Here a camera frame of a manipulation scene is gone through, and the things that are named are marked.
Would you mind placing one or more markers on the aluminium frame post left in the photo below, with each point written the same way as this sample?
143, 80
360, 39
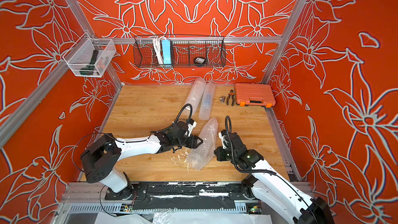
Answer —
82, 20

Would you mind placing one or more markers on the bubble wrap sheet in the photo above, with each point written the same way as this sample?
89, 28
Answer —
198, 158

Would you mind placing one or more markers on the black wire basket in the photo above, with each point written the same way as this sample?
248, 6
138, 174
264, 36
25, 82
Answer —
150, 55

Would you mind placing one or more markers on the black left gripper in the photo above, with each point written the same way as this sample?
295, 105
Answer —
194, 140

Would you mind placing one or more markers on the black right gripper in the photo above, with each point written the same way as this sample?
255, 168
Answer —
219, 155

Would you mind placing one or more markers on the aluminium frame post right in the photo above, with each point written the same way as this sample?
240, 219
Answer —
297, 9

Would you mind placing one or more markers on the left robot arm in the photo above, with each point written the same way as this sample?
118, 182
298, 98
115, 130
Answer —
99, 159

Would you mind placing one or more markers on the small black device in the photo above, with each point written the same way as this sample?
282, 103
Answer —
199, 61

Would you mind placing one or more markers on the aluminium frame post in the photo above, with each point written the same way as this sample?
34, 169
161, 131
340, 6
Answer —
82, 20
297, 9

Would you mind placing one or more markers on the light blue box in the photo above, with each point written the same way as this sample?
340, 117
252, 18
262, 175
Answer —
166, 48

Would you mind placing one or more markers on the aluminium left side bar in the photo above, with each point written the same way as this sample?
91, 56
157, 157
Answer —
13, 123

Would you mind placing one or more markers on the orange tool case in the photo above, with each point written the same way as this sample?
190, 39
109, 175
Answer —
254, 95

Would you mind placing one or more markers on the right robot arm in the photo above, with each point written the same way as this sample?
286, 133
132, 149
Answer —
268, 186

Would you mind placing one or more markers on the aluminium horizontal back bar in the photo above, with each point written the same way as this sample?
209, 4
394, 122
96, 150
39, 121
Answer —
227, 40

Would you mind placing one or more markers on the clear acrylic box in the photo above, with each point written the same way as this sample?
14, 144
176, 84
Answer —
79, 55

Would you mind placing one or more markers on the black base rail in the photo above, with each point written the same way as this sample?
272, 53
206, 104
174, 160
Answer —
185, 196

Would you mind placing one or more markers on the orange handled pliers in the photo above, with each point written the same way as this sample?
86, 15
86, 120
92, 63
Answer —
231, 98

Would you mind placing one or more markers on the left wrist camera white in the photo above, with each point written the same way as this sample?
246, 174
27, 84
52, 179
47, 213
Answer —
191, 125

